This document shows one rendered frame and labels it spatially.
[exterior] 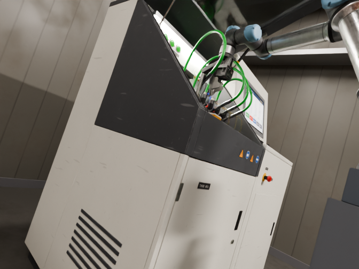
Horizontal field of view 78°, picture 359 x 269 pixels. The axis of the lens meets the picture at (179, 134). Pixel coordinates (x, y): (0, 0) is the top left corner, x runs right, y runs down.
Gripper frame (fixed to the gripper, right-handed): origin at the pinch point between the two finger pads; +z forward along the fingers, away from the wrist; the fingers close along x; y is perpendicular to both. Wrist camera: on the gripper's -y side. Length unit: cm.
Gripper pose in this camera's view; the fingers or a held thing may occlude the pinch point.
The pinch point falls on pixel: (210, 93)
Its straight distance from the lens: 116.1
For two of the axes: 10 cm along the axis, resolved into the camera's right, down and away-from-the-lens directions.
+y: 7.4, 1.9, -6.4
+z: -3.0, 9.5, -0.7
